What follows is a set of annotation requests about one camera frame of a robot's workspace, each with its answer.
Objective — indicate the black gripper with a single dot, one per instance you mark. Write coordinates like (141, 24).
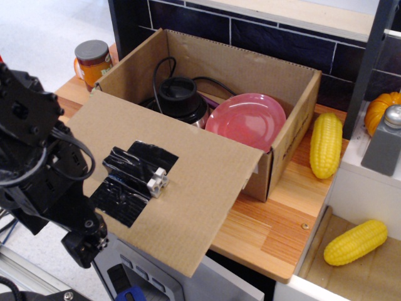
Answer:
(87, 236)

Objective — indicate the brown cardboard box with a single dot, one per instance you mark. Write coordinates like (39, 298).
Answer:
(217, 186)

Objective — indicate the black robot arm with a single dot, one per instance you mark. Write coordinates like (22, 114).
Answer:
(43, 167)

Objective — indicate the grey toy oven door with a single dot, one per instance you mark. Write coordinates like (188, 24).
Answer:
(121, 265)

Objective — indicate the black and silver blender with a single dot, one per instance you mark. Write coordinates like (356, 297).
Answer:
(177, 97)

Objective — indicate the orange can with grey lid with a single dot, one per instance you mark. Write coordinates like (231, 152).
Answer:
(94, 61)

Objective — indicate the pink plastic plate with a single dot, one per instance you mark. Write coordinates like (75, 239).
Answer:
(252, 119)

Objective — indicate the yellow toy corn on counter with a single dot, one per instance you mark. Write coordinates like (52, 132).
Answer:
(326, 145)

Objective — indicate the yellow toy corn in sink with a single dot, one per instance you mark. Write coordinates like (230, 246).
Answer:
(356, 243)

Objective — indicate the grey salt shaker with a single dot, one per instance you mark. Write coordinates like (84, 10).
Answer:
(383, 151)

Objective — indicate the orange toy pumpkin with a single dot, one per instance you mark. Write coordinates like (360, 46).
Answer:
(377, 108)

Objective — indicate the white block handle with tape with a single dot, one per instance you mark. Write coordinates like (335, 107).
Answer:
(135, 176)

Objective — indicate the purple utensil handle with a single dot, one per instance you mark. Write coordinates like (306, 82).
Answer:
(212, 104)

